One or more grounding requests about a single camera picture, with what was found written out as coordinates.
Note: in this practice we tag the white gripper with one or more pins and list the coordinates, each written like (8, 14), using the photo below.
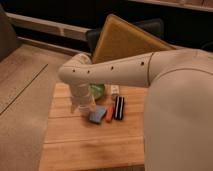
(81, 95)

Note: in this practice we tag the green ceramic bowl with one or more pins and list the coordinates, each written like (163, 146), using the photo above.
(97, 90)

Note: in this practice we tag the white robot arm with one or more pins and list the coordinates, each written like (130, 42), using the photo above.
(178, 109)

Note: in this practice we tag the translucent plastic cup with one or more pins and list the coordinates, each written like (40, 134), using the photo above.
(81, 108)

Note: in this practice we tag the blue sponge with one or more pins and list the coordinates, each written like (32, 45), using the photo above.
(98, 114)

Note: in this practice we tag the orange carrot toy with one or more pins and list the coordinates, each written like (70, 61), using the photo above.
(109, 113)

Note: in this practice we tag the white small bottle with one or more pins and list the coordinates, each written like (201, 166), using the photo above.
(114, 89)

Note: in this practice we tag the yellow cushioned chair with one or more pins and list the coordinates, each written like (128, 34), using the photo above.
(119, 38)

